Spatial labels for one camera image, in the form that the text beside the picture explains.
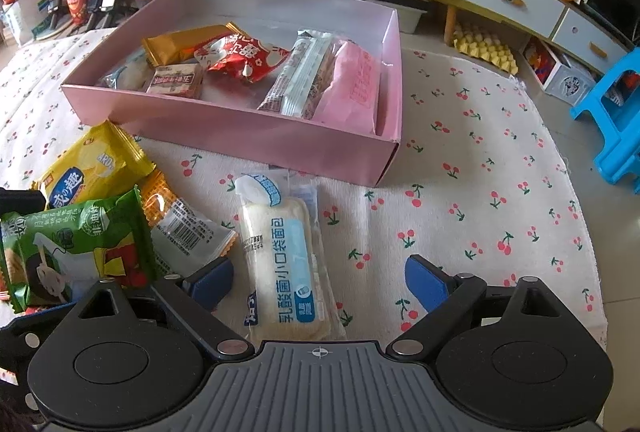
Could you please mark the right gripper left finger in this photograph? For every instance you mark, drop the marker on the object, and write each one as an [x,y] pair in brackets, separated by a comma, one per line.
[191,301]

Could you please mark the blue plastic stool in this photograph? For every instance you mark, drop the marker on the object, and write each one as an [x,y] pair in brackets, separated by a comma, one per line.
[619,125]

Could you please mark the gold snack wrapper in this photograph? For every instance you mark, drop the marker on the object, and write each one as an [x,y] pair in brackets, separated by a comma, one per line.
[176,47]

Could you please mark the large red snack bag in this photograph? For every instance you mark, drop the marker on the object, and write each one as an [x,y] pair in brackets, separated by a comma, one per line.
[7,296]

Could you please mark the yellow snack packet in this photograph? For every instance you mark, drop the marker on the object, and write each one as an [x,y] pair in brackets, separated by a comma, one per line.
[105,162]

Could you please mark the orange snack packet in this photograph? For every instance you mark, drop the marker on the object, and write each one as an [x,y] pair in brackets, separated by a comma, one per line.
[184,239]

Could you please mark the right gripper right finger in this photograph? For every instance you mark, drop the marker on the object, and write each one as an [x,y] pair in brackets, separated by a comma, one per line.
[452,305]

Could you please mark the cherry print tablecloth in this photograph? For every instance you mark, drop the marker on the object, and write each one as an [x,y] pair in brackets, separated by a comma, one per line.
[477,185]

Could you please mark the white shopping bag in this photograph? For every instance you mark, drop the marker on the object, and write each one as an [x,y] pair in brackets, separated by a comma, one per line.
[26,18]

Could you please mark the long white bread pack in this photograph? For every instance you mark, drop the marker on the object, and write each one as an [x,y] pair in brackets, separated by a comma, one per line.
[305,75]

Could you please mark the tan biscuit packet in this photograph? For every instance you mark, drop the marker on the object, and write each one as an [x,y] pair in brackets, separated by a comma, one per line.
[177,80]

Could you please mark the pink cardboard box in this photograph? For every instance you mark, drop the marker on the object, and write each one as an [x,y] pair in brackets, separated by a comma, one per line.
[226,117]

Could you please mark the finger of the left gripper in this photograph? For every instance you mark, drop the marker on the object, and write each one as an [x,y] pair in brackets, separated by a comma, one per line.
[22,202]
[21,336]

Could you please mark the red white snack packet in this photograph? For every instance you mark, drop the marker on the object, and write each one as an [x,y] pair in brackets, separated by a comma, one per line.
[241,56]

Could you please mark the pink wafer packet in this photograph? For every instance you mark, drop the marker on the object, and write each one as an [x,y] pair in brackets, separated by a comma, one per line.
[351,100]

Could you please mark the yellow egg tray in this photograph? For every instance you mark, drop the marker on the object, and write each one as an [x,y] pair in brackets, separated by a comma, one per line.
[478,43]

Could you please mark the cream snack packet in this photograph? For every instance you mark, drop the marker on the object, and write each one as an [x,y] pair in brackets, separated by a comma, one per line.
[133,73]

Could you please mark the small white bread pack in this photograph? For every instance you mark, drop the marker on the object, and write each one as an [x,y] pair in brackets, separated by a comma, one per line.
[291,296]

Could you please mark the green cracker bag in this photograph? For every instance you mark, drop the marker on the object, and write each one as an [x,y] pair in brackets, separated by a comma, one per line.
[56,256]

